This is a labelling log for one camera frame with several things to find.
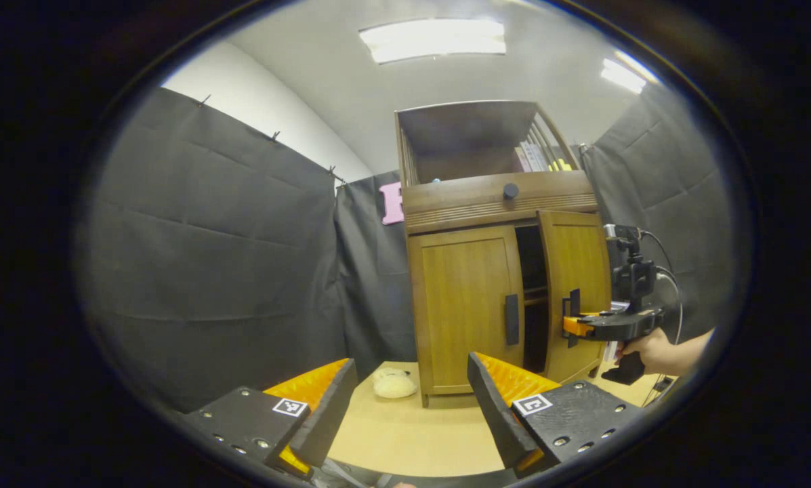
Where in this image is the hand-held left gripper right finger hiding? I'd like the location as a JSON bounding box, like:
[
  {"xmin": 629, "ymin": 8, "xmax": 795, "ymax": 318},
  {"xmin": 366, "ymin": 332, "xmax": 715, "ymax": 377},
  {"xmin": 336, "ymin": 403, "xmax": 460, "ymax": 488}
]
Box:
[{"xmin": 467, "ymin": 351, "xmax": 644, "ymax": 479}]

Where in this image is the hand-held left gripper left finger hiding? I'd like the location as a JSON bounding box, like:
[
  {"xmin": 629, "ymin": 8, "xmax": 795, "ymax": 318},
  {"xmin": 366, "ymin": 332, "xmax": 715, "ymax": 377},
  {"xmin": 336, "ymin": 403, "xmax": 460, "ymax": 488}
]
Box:
[{"xmin": 182, "ymin": 358, "xmax": 358, "ymax": 479}]

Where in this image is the wooden cabinet door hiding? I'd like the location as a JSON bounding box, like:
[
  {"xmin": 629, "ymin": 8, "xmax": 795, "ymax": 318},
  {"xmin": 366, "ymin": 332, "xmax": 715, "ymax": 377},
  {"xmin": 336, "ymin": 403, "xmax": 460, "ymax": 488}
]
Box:
[
  {"xmin": 537, "ymin": 210, "xmax": 612, "ymax": 384},
  {"xmin": 409, "ymin": 225, "xmax": 526, "ymax": 397}
]

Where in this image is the wooden double-door shoe cabinet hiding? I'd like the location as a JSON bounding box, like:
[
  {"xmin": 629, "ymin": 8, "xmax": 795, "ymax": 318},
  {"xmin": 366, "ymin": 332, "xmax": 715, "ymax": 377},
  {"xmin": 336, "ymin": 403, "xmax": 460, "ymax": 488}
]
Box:
[{"xmin": 395, "ymin": 100, "xmax": 615, "ymax": 409}]

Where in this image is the cream plush toy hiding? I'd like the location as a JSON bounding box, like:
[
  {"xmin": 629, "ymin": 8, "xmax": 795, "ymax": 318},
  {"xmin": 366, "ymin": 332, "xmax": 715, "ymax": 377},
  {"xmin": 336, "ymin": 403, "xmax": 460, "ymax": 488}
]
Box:
[{"xmin": 371, "ymin": 367, "xmax": 418, "ymax": 399}]

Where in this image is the black backdrop cloth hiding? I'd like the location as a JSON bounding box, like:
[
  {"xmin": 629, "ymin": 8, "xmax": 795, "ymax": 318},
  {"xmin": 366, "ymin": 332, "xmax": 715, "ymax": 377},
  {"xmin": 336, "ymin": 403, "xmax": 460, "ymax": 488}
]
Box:
[{"xmin": 73, "ymin": 85, "xmax": 738, "ymax": 414}]

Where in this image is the small ceiling light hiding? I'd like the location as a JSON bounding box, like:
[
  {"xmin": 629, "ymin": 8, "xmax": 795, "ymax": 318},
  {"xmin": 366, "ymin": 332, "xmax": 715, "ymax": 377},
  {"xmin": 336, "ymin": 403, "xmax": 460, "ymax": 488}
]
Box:
[{"xmin": 600, "ymin": 51, "xmax": 660, "ymax": 94}]

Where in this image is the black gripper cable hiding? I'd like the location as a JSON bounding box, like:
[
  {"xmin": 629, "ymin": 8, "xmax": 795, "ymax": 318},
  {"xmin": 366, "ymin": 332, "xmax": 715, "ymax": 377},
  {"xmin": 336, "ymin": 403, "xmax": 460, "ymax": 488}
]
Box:
[{"xmin": 641, "ymin": 230, "xmax": 684, "ymax": 346}]

